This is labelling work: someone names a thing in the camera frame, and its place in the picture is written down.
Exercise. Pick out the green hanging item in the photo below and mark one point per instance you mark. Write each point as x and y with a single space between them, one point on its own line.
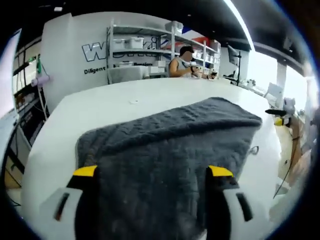
38 65

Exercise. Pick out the black cabinet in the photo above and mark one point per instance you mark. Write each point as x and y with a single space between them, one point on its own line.
27 120

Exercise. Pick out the ceiling light strip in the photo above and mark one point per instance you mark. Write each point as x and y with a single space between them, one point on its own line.
240 22

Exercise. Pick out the grey towel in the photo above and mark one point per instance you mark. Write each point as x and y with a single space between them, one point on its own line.
162 140

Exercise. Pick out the group of white storage bins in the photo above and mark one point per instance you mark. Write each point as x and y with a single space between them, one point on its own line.
133 42

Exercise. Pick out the white table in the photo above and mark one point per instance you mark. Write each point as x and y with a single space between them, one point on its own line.
100 100

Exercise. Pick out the purple rolled mat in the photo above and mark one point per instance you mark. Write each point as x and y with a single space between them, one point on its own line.
41 81

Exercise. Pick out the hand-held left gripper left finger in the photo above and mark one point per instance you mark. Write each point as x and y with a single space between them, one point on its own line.
87 200

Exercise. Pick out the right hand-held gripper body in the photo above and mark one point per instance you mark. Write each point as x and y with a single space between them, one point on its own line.
290 107

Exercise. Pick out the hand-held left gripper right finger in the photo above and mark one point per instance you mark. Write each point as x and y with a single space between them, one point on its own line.
217 200

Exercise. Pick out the black monitor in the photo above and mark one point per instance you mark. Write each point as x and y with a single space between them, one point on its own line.
232 55

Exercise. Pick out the metal shelf rack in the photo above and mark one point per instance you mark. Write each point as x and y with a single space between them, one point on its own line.
172 37

